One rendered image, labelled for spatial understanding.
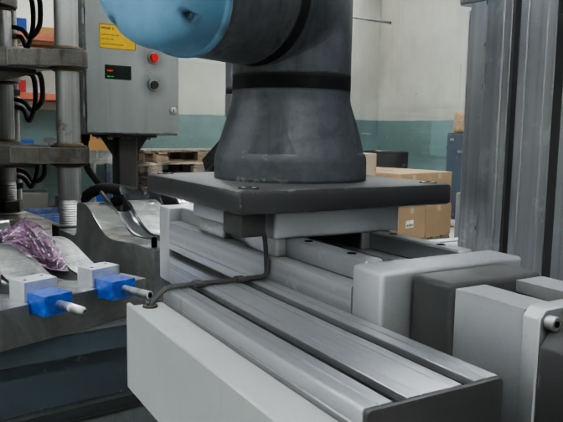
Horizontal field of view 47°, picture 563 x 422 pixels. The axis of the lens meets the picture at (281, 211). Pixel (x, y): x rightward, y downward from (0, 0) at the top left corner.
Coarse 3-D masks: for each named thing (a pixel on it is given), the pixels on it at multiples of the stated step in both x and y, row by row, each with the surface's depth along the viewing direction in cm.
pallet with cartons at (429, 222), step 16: (384, 176) 574; (400, 176) 561; (416, 176) 577; (432, 176) 594; (448, 176) 611; (400, 208) 568; (416, 208) 583; (432, 208) 598; (448, 208) 615; (400, 224) 570; (416, 224) 585; (432, 224) 601; (448, 224) 618
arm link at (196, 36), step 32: (128, 0) 47; (160, 0) 45; (192, 0) 44; (224, 0) 46; (256, 0) 49; (288, 0) 52; (128, 32) 48; (160, 32) 46; (192, 32) 46; (224, 32) 48; (256, 32) 51; (288, 32) 54
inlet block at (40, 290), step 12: (24, 276) 88; (36, 276) 88; (48, 276) 88; (12, 288) 87; (24, 288) 85; (36, 288) 86; (48, 288) 87; (60, 288) 87; (24, 300) 85; (36, 300) 84; (48, 300) 83; (60, 300) 84; (36, 312) 84; (48, 312) 83; (60, 312) 85; (84, 312) 82
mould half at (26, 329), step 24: (0, 264) 98; (24, 264) 101; (72, 264) 106; (72, 288) 93; (144, 288) 101; (0, 312) 82; (24, 312) 84; (72, 312) 90; (96, 312) 94; (120, 312) 97; (0, 336) 82; (24, 336) 85; (48, 336) 87
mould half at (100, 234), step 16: (80, 208) 132; (96, 208) 129; (112, 208) 131; (144, 208) 134; (80, 224) 133; (96, 224) 125; (112, 224) 126; (144, 224) 129; (80, 240) 133; (96, 240) 126; (112, 240) 119; (128, 240) 116; (144, 240) 116; (96, 256) 126; (112, 256) 120; (128, 256) 113; (144, 256) 108; (128, 272) 114; (144, 272) 108; (160, 288) 106
